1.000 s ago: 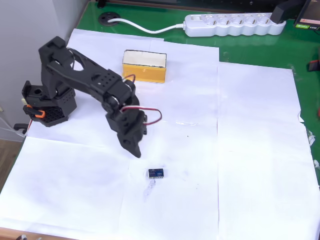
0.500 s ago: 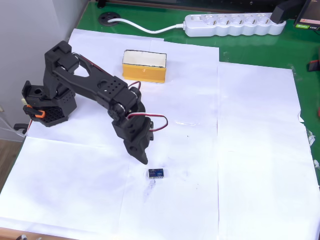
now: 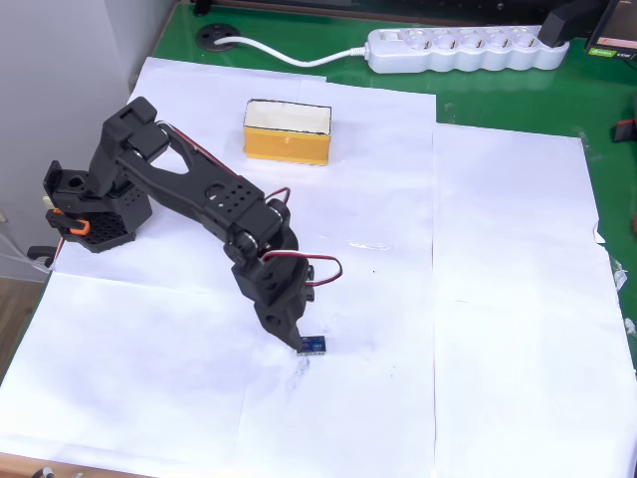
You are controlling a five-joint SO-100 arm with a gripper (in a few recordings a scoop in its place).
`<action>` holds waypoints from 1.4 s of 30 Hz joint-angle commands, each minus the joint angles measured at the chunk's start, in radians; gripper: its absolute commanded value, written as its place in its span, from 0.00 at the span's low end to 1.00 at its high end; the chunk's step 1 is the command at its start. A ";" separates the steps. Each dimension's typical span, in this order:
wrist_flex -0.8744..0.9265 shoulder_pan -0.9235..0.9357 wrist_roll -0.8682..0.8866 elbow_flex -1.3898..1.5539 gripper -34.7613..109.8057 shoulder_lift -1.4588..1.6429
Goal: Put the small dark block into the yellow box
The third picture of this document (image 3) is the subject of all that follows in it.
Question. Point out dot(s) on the black orange table clamp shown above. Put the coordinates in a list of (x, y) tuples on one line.
[(74, 228)]

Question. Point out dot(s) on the white paper sheets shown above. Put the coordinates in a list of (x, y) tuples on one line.
[(497, 99)]

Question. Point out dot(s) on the red black tool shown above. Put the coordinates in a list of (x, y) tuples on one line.
[(624, 132)]

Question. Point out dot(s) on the small blue cube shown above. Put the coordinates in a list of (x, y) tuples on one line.
[(316, 343)]

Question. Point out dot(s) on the white paper sheet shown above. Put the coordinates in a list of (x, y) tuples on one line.
[(378, 174), (348, 408), (522, 299), (209, 94), (124, 373)]

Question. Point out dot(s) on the black power plug adapter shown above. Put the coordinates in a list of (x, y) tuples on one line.
[(567, 22)]

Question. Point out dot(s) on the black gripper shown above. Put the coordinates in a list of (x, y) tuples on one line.
[(280, 319)]

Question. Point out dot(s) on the yellow box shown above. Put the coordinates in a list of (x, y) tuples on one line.
[(286, 144)]

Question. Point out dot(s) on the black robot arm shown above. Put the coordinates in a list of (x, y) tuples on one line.
[(179, 179)]

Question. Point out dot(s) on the white power strip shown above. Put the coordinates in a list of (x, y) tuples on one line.
[(468, 55)]

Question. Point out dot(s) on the black box with green label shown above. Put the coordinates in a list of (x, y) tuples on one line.
[(619, 30)]

